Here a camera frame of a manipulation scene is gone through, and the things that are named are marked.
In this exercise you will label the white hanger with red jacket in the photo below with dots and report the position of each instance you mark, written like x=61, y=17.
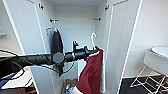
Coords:
x=93, y=40

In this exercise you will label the red and white jacket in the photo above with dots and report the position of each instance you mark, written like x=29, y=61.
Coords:
x=91, y=73

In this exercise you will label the white wardrobe carcass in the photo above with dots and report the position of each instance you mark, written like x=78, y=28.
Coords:
x=76, y=26

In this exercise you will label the wicker basket with toys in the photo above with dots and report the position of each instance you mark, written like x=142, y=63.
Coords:
x=70, y=83

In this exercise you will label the white hanger with black shirt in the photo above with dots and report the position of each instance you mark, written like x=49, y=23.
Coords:
x=56, y=30

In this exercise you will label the black wardrobe hook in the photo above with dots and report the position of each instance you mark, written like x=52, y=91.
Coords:
x=53, y=20
x=97, y=19

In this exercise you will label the orange and white sticker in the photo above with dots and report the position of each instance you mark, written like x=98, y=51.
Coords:
x=48, y=30

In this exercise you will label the black door hinge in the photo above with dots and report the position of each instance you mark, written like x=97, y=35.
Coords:
x=106, y=7
x=40, y=6

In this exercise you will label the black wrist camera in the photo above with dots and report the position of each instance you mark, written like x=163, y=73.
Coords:
x=76, y=45

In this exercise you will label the orange folding stand frame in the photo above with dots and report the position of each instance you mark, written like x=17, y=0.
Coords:
x=30, y=90

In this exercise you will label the grey wall box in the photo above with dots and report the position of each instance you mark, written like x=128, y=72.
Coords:
x=2, y=33

